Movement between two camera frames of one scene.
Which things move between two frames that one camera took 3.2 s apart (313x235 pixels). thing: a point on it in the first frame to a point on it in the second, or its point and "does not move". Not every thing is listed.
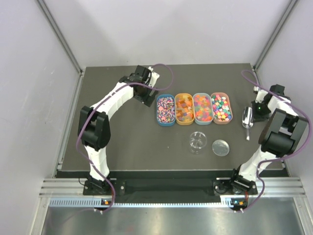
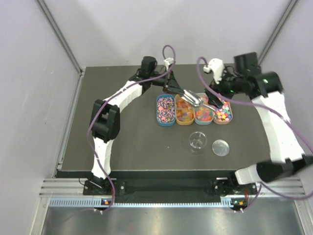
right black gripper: x=257 y=118 to x=212 y=99
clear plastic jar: x=197 y=141 does not move
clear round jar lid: x=220 y=148 does not move
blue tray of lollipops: x=166 y=110 does not move
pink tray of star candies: x=222 y=113 does not move
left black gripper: x=148 y=98 to x=169 y=83
